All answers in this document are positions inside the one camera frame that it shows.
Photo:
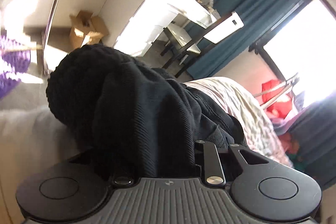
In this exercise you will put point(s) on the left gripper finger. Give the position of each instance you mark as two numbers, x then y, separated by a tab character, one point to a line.
212	172

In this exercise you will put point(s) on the black pants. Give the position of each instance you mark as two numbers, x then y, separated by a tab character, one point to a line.
143	121

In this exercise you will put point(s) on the light blue cloth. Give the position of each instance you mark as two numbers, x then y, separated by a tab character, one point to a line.
282	126

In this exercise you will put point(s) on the red bag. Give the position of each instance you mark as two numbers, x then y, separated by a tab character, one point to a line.
282	107

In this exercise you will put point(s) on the right teal curtain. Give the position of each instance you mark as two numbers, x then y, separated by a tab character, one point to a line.
314	131

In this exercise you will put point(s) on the white garment steamer stand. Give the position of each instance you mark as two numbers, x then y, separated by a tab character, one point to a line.
272	90

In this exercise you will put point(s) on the white back chair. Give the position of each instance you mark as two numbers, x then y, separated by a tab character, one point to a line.
188	50

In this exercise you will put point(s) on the dark framed window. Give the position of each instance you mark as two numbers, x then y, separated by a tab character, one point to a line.
301	47

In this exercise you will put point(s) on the pastel bed sheet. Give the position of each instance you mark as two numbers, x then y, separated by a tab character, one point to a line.
32	139

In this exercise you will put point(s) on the white vanity dresser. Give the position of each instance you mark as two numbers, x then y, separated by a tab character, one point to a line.
135	24

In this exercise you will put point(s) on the cardboard box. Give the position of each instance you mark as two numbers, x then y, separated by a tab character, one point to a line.
86	29

